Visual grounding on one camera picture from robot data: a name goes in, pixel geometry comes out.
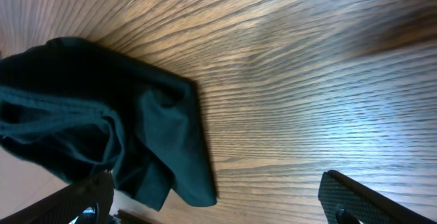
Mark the black t-shirt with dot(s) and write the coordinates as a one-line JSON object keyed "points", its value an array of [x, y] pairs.
{"points": [[76, 108]]}

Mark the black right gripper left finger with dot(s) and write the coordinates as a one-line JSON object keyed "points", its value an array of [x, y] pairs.
{"points": [[86, 201]]}

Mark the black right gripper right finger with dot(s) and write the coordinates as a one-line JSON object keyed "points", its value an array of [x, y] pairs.
{"points": [[345, 200]]}

